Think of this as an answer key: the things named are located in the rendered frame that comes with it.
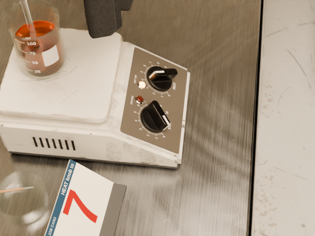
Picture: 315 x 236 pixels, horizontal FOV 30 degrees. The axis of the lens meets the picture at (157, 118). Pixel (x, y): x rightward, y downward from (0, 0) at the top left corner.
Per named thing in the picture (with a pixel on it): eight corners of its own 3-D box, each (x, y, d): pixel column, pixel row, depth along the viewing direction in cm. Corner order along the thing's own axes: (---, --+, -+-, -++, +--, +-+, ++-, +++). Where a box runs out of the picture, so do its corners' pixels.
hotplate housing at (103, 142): (189, 81, 73) (192, 38, 67) (180, 173, 66) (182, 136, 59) (15, 66, 75) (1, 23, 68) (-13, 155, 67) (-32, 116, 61)
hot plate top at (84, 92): (124, 37, 67) (123, 32, 66) (108, 125, 60) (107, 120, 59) (21, 28, 68) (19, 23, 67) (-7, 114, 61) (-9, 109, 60)
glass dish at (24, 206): (58, 190, 65) (55, 181, 63) (32, 233, 62) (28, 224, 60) (16, 172, 66) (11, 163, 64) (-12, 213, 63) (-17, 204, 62)
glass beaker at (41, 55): (78, 55, 65) (68, 3, 58) (54, 91, 62) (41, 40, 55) (31, 39, 66) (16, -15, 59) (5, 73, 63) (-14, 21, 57)
